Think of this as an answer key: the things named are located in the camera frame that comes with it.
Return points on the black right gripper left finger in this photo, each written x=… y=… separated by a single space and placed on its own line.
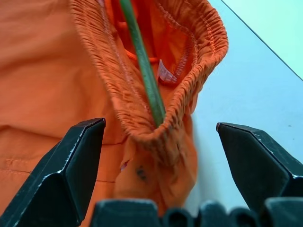
x=59 y=175

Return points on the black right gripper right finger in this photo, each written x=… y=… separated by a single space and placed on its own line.
x=258 y=163

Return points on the orange cloth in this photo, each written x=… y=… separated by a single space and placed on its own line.
x=47 y=71

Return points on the green rod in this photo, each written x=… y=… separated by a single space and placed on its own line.
x=144 y=63

